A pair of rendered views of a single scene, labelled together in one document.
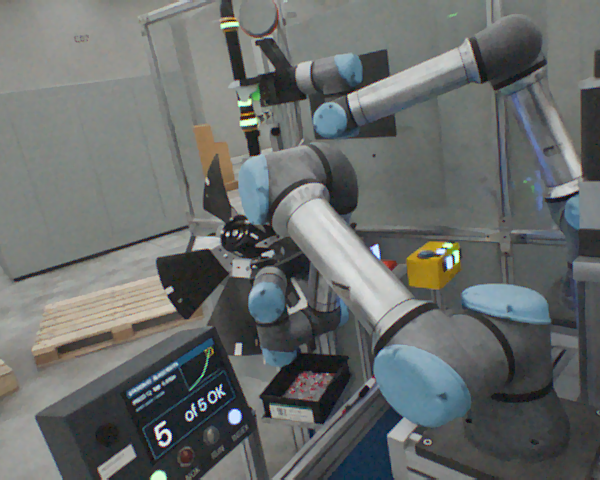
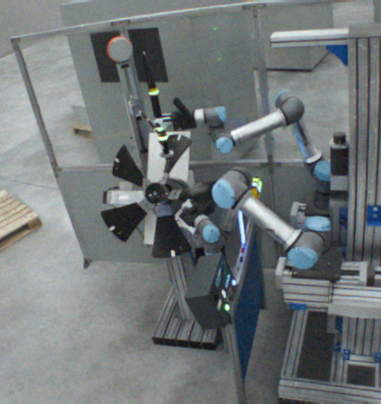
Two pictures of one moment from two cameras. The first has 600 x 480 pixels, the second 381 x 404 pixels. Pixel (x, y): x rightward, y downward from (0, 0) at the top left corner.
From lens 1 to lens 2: 1.31 m
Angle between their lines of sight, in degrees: 24
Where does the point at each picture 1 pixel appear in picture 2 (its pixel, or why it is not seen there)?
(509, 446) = (321, 267)
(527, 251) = (281, 170)
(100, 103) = not seen: outside the picture
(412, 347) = (303, 247)
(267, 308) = (213, 236)
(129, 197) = not seen: outside the picture
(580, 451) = (337, 262)
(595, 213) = (335, 185)
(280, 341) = (216, 248)
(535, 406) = (327, 253)
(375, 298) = (285, 233)
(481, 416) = not seen: hidden behind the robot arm
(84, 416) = (211, 293)
